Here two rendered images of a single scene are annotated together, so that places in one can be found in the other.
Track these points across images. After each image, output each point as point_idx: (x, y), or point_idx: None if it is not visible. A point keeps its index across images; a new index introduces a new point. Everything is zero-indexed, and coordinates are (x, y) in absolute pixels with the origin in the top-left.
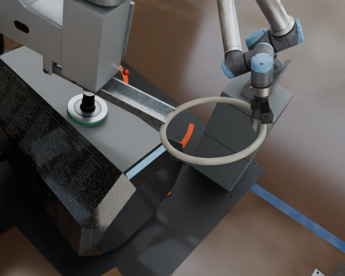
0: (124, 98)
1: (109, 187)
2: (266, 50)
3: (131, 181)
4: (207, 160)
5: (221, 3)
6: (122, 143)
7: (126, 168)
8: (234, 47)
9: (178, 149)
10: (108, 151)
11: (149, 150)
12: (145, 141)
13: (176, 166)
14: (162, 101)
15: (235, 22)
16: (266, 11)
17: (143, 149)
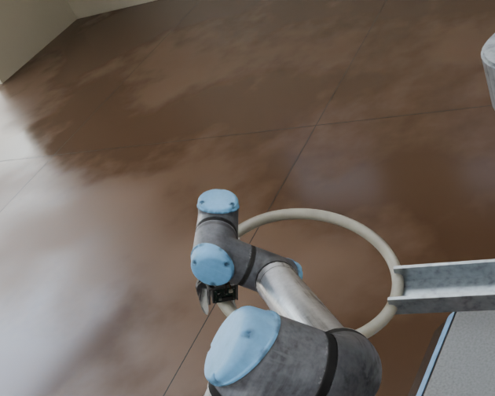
0: None
1: None
2: (208, 227)
3: (444, 322)
4: (299, 208)
5: (326, 309)
6: (494, 346)
7: (458, 312)
8: (276, 265)
9: None
10: None
11: (438, 361)
12: (455, 374)
13: None
14: (419, 298)
15: (280, 292)
16: None
17: (450, 357)
